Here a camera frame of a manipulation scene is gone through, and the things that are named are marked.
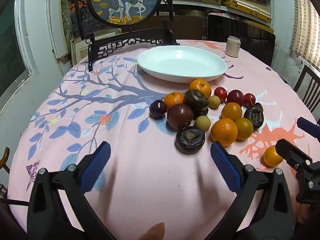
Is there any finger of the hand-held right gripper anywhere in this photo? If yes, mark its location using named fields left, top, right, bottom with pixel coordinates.
left=275, top=139, right=320, bottom=204
left=297, top=117, right=320, bottom=139

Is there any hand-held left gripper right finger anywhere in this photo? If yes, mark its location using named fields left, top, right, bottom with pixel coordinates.
left=199, top=141, right=296, bottom=240

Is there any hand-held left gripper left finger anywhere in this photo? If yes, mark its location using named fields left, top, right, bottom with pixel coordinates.
left=27, top=141, right=118, bottom=240

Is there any yellow tomato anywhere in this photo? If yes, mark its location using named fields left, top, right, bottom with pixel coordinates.
left=263, top=145, right=284, bottom=167
left=234, top=117, right=254, bottom=141

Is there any dark wrinkled passion fruit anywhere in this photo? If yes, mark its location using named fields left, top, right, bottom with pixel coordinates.
left=244, top=106, right=264, bottom=131

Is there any red cherry tomato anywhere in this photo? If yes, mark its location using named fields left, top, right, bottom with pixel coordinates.
left=214, top=87, right=227, bottom=102
left=244, top=93, right=256, bottom=108

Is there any large dark red plum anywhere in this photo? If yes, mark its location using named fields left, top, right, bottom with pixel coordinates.
left=167, top=104, right=194, bottom=130

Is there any small dark red plum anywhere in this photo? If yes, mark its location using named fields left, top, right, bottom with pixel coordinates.
left=227, top=90, right=245, bottom=105

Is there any large mandarin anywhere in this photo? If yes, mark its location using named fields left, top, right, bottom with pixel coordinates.
left=210, top=118, right=238, bottom=147
left=189, top=79, right=212, bottom=98

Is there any small mandarin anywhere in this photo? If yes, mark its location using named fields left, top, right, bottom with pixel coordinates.
left=164, top=92, right=185, bottom=108

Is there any dark cherry with stem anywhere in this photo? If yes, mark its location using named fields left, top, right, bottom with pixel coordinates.
left=149, top=100, right=167, bottom=117

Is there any white oval plate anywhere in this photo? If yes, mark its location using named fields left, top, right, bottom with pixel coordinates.
left=137, top=45, right=227, bottom=84

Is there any person's left hand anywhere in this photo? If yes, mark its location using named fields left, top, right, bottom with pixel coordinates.
left=146, top=222, right=166, bottom=240

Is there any dark slatted wooden chair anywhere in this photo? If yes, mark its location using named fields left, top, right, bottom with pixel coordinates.
left=294, top=64, right=320, bottom=113

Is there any pink printed tablecloth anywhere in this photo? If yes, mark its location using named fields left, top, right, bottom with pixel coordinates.
left=7, top=39, right=320, bottom=240

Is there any longan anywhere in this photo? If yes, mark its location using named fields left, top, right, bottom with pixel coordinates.
left=195, top=115, right=211, bottom=132
left=208, top=96, right=221, bottom=109

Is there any orange tomato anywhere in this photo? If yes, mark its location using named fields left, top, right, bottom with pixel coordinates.
left=221, top=102, right=243, bottom=121

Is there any brown curved wooden chair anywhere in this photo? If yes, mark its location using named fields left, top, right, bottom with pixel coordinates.
left=0, top=147, right=10, bottom=174

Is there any pale drink can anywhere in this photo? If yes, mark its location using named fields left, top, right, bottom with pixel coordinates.
left=225, top=36, right=241, bottom=58

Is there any black flat panel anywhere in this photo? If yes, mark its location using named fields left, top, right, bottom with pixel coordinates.
left=207, top=14, right=276, bottom=67

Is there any window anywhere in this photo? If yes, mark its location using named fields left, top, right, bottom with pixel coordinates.
left=0, top=0, right=33, bottom=103

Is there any brown cardboard panel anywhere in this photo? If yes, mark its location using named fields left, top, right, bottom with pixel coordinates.
left=174, top=15, right=208, bottom=41

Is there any white board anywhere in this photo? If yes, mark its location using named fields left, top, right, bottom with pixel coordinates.
left=47, top=0, right=72, bottom=60

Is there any round deer screen carved stand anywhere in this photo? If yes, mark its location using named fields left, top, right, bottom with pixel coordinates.
left=72, top=0, right=181, bottom=72

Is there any light wooden picture frame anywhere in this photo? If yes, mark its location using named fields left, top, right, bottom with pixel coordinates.
left=71, top=27, right=122, bottom=65

